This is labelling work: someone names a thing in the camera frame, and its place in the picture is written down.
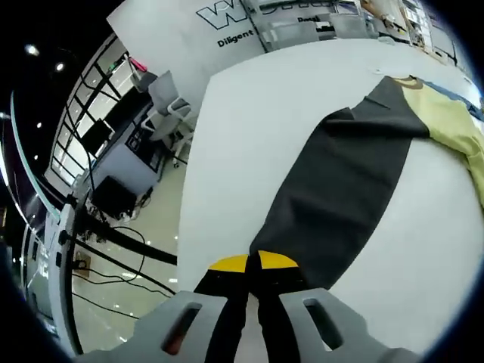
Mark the white floor stand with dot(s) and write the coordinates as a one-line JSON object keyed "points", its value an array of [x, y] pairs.
{"points": [[62, 264]]}

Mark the black computer monitor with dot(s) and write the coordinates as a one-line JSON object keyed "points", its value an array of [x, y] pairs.
{"points": [[96, 136]]}

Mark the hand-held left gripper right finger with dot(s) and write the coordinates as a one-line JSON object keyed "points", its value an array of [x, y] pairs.
{"points": [[276, 310]]}

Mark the black computer case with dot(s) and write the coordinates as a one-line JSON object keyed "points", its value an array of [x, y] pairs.
{"points": [[113, 196]]}

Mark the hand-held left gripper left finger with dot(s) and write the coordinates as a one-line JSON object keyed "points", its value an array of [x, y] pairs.
{"points": [[223, 302]]}

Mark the white office chair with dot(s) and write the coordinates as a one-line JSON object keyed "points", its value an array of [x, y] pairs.
{"points": [[166, 102]]}

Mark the translucent grey box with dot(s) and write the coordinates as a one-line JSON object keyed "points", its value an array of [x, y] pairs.
{"points": [[353, 24], [291, 34]]}

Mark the yellow blue grey raglan garment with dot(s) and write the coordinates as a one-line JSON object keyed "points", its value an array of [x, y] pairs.
{"points": [[332, 170]]}

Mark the pink grey hanging bag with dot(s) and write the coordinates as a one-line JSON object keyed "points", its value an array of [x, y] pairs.
{"points": [[145, 77]]}

